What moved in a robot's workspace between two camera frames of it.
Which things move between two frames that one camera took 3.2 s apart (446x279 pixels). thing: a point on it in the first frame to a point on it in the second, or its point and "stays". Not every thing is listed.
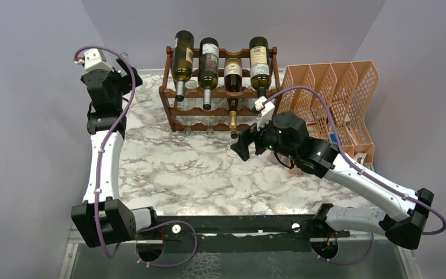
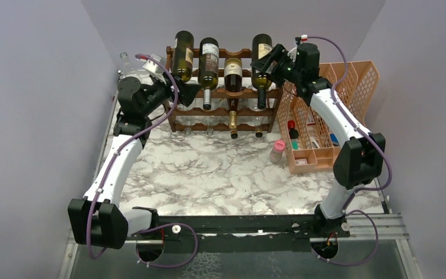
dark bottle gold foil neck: (233, 79) stays
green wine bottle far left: (182, 60) stays
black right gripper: (245, 138) to (280, 54)
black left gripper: (126, 82) to (187, 92)
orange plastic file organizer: (347, 86) stays
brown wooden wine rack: (217, 90) stays
